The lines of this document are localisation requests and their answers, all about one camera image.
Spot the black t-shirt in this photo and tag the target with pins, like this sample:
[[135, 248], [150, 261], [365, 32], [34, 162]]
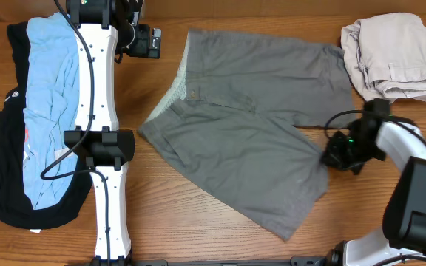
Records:
[[15, 207]]

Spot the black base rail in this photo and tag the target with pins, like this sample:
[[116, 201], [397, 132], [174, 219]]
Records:
[[294, 261]]

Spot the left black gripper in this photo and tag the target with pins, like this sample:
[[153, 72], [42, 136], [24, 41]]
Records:
[[143, 47]]

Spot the light blue t-shirt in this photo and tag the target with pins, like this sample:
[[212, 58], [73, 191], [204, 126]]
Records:
[[51, 107]]

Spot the folded beige shorts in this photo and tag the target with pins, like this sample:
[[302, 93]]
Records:
[[385, 56]]

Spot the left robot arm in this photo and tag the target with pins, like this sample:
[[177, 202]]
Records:
[[106, 31]]

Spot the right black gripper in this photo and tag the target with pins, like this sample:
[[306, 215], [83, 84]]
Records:
[[332, 154]]

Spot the grey shorts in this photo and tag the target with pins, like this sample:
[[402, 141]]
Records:
[[231, 122]]

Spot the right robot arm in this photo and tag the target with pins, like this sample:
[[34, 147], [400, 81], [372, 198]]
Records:
[[378, 134]]

